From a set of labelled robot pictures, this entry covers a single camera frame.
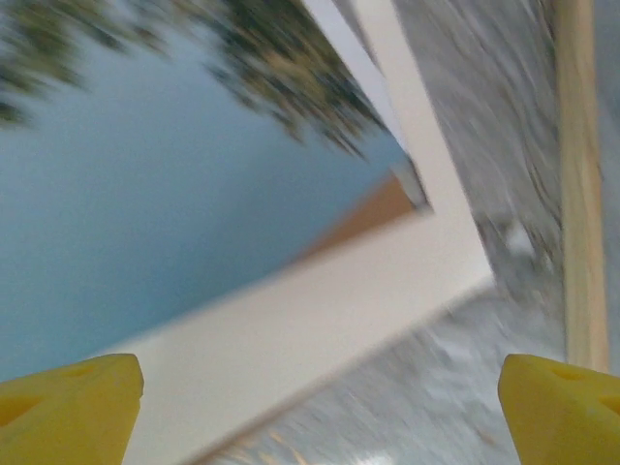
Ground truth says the white mat board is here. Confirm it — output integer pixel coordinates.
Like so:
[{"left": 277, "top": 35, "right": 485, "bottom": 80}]
[{"left": 91, "top": 0, "right": 496, "bottom": 465}]

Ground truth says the light wooden picture frame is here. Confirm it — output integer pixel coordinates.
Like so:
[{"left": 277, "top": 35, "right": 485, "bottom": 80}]
[{"left": 551, "top": 0, "right": 611, "bottom": 374}]

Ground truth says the seaside photo print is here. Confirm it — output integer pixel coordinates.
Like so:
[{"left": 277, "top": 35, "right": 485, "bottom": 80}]
[{"left": 0, "top": 0, "right": 427, "bottom": 374}]

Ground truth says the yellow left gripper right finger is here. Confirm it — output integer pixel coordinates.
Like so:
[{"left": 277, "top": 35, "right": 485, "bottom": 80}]
[{"left": 498, "top": 353, "right": 620, "bottom": 465}]

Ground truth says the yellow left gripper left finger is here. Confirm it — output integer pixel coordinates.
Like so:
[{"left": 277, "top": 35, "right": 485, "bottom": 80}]
[{"left": 0, "top": 353, "right": 145, "bottom": 465}]

